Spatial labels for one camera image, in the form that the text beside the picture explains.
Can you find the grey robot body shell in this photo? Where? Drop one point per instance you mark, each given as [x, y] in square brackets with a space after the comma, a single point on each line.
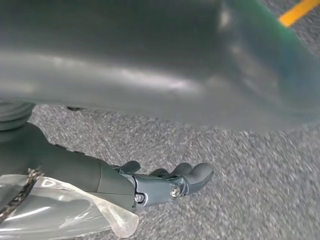
[149, 59]

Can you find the yellow floor tape square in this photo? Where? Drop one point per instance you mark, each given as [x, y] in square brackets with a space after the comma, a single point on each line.
[297, 11]

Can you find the clear plastic film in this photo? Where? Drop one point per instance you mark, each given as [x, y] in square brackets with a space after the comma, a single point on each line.
[62, 212]

